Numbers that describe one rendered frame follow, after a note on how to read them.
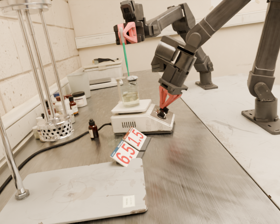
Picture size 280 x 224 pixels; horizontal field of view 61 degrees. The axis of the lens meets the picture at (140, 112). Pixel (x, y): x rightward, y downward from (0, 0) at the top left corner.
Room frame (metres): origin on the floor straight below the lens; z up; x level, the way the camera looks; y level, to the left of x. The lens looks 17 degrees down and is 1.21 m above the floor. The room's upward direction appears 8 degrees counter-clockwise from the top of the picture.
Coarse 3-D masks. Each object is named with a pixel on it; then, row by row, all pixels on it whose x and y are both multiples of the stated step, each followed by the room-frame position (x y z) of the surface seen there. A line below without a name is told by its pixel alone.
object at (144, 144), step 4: (140, 132) 0.70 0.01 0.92; (144, 136) 0.69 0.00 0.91; (144, 140) 0.67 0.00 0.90; (148, 140) 0.67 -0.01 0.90; (132, 144) 0.62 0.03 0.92; (140, 144) 0.64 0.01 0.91; (144, 144) 0.64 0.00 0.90; (136, 148) 0.62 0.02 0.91; (140, 148) 0.62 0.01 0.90; (144, 148) 0.62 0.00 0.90
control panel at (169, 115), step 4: (156, 108) 0.80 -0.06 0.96; (152, 112) 0.75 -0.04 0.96; (156, 112) 0.76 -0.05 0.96; (168, 112) 0.80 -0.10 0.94; (172, 112) 0.82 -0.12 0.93; (156, 116) 0.73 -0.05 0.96; (168, 116) 0.77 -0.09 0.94; (172, 116) 0.78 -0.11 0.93; (164, 120) 0.72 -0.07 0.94; (168, 120) 0.73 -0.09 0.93
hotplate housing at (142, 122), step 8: (152, 104) 0.83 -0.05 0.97; (136, 112) 0.75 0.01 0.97; (144, 112) 0.74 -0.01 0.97; (112, 120) 0.75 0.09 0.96; (120, 120) 0.74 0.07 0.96; (128, 120) 0.73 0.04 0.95; (136, 120) 0.73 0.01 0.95; (144, 120) 0.72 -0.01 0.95; (152, 120) 0.71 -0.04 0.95; (160, 120) 0.71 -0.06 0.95; (112, 128) 0.75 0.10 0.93; (120, 128) 0.74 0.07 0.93; (128, 128) 0.74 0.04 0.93; (136, 128) 0.73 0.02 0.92; (144, 128) 0.72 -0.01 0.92; (152, 128) 0.71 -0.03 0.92; (160, 128) 0.71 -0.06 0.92; (168, 128) 0.70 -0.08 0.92
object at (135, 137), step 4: (132, 132) 0.68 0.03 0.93; (136, 132) 0.69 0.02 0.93; (128, 136) 0.65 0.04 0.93; (132, 136) 0.66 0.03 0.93; (136, 136) 0.67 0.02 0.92; (140, 136) 0.68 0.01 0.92; (128, 140) 0.63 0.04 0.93; (132, 140) 0.64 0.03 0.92; (136, 140) 0.65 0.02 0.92; (140, 140) 0.66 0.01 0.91; (136, 144) 0.63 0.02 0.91
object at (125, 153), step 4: (124, 144) 0.60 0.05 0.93; (120, 148) 0.58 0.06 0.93; (124, 148) 0.58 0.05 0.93; (128, 148) 0.59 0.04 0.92; (132, 148) 0.60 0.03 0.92; (116, 152) 0.55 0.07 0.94; (120, 152) 0.56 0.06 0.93; (124, 152) 0.57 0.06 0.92; (128, 152) 0.58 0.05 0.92; (132, 152) 0.58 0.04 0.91; (116, 156) 0.54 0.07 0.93; (120, 156) 0.54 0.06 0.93; (124, 156) 0.55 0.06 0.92; (128, 156) 0.56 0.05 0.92; (132, 156) 0.57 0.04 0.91; (120, 160) 0.53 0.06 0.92; (124, 160) 0.54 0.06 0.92; (128, 160) 0.55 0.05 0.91; (124, 164) 0.52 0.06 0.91
